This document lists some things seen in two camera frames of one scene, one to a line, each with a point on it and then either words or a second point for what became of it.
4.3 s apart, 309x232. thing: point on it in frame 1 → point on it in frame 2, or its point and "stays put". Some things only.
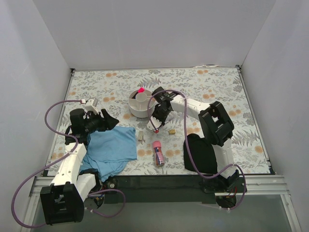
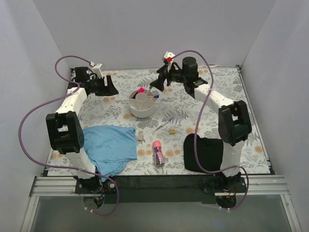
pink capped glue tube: x=159 y=156 stays put
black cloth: x=203 y=152 stays put
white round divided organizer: x=138 y=107 stays put
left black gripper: x=102 y=120 → x=105 y=85
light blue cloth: x=108 y=152 stays put
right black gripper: x=160 y=112 → x=164 y=74
